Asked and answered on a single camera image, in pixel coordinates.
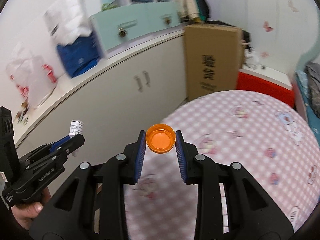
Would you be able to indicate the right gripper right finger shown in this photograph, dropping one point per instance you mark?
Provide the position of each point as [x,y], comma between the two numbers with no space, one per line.
[231,204]

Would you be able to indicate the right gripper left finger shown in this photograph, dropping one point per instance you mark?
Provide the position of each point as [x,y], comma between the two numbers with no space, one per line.
[90,203]

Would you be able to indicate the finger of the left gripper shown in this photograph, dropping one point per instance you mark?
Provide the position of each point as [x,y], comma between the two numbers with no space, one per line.
[58,143]

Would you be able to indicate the orange bottle cap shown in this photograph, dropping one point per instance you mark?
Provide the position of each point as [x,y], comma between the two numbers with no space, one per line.
[160,138]

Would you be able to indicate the person's left hand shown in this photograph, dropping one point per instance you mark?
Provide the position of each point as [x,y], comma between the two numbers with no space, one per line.
[25,213]

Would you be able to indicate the white red plastic bag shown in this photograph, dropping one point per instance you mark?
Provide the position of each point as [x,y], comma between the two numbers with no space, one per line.
[33,78]

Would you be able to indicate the pink checkered tablecloth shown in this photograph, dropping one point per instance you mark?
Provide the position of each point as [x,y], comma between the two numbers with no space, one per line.
[269,138]

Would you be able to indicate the cream cabinet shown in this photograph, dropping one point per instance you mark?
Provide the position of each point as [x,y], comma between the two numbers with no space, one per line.
[115,100]

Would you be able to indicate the blue bag with white plastic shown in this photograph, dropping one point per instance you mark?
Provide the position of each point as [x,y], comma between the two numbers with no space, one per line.
[73,36]

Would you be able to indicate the blue bed sheet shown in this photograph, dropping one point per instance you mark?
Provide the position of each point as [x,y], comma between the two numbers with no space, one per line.
[303,103]

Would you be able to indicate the mint drawer unit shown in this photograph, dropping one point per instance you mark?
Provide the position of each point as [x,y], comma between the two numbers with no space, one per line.
[123,24]

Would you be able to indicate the red storage box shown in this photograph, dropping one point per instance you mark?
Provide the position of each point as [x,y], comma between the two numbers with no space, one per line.
[256,84]

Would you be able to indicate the grey blanket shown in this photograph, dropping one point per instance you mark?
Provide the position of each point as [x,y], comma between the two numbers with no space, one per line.
[312,72]

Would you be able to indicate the brown cardboard box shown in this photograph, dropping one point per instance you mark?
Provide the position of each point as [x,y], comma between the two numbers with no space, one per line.
[213,56]

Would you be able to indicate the hanging clothes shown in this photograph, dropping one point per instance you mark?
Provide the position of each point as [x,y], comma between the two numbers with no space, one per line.
[195,11]

